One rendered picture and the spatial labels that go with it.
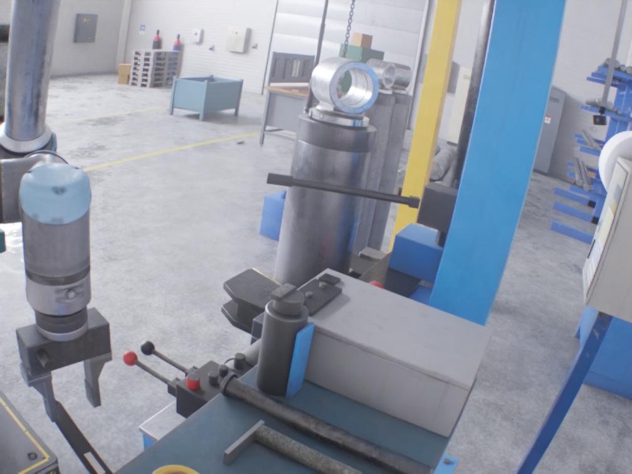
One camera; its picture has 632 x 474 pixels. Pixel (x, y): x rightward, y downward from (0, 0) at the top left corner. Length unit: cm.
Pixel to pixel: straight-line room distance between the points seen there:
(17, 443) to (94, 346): 124
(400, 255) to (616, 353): 227
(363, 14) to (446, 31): 907
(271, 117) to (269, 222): 347
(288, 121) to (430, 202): 633
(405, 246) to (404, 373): 64
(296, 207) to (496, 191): 54
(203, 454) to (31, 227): 45
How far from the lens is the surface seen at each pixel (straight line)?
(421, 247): 148
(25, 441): 192
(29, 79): 119
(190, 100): 943
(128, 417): 244
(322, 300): 103
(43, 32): 114
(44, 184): 59
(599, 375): 361
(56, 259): 60
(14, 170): 70
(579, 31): 1201
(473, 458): 261
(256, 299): 140
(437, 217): 125
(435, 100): 391
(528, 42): 119
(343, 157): 133
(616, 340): 345
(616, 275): 144
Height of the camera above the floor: 168
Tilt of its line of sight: 23 degrees down
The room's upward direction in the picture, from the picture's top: 10 degrees clockwise
